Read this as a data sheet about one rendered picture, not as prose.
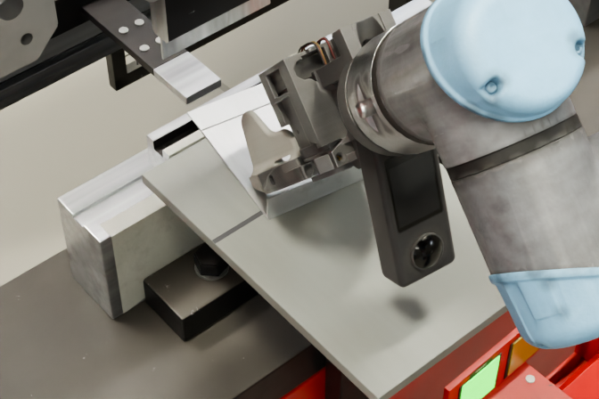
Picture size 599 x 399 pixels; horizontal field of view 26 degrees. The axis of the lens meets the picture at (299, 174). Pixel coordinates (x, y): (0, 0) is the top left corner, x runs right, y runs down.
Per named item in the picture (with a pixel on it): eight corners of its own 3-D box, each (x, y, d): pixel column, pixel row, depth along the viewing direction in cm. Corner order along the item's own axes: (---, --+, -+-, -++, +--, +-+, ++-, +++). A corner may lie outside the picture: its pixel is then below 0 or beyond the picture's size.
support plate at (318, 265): (377, 407, 84) (378, 398, 83) (142, 183, 98) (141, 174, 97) (564, 269, 92) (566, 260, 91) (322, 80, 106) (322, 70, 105)
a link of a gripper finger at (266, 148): (232, 120, 97) (299, 86, 89) (263, 193, 97) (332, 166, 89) (199, 134, 95) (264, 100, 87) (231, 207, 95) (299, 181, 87)
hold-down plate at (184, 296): (184, 344, 102) (182, 320, 100) (144, 302, 105) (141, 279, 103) (455, 167, 115) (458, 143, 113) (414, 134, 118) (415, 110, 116)
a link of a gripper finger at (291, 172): (290, 156, 93) (360, 126, 86) (299, 179, 93) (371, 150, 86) (240, 178, 90) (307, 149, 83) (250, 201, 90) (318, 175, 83)
